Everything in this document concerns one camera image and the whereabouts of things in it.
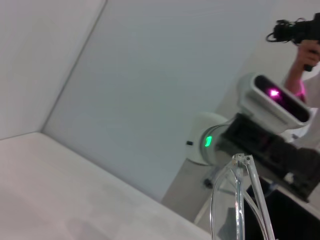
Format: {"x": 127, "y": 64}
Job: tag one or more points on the clear transparent glasses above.
{"x": 238, "y": 190}

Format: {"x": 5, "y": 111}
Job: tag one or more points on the person's hand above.
{"x": 308, "y": 55}

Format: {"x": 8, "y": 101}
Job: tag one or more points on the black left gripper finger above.
{"x": 295, "y": 220}

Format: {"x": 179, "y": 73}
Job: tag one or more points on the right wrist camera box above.
{"x": 272, "y": 105}

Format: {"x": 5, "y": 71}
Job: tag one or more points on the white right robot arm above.
{"x": 200, "y": 140}

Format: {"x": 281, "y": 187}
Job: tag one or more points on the black handheld controller device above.
{"x": 302, "y": 28}

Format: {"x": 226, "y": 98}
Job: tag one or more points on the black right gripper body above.
{"x": 262, "y": 147}

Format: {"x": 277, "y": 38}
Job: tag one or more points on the person's forearm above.
{"x": 296, "y": 80}

